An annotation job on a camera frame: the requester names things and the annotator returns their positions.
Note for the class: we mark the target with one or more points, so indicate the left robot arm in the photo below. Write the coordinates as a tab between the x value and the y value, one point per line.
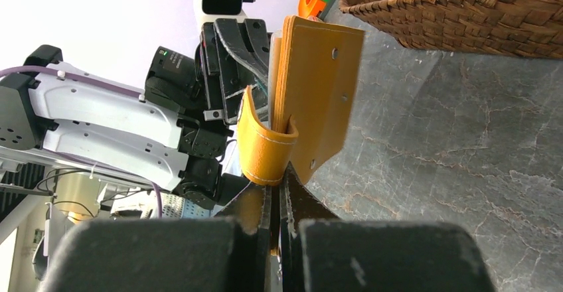
172	133

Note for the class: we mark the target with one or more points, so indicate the yellow leather card holder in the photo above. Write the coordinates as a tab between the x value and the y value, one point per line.
313	79

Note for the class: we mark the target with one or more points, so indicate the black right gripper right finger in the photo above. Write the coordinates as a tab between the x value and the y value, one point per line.
321	252

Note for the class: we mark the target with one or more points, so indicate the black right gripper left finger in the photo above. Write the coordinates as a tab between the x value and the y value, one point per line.
228	252

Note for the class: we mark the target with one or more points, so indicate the brown woven basket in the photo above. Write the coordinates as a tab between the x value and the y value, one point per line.
523	28

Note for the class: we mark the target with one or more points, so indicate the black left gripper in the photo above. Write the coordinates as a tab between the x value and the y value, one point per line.
234	56

